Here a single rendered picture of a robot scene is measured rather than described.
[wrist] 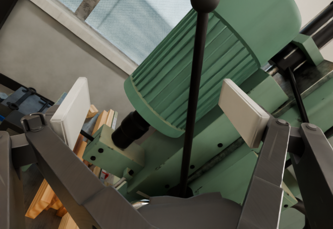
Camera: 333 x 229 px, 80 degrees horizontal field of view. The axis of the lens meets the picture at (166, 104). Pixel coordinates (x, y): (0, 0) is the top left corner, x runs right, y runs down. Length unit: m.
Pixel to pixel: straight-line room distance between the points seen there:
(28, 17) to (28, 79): 0.52
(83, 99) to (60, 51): 1.74
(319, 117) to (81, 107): 0.42
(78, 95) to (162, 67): 0.22
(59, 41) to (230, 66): 1.65
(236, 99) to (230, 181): 0.28
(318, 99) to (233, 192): 0.24
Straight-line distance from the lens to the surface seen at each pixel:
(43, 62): 1.99
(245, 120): 0.17
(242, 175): 0.44
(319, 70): 0.50
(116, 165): 0.52
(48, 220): 0.55
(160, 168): 0.48
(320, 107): 0.47
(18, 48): 2.02
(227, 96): 0.20
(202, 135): 0.44
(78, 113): 0.16
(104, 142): 0.48
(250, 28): 0.35
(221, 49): 0.35
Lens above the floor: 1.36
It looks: 17 degrees down
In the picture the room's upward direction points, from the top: 47 degrees clockwise
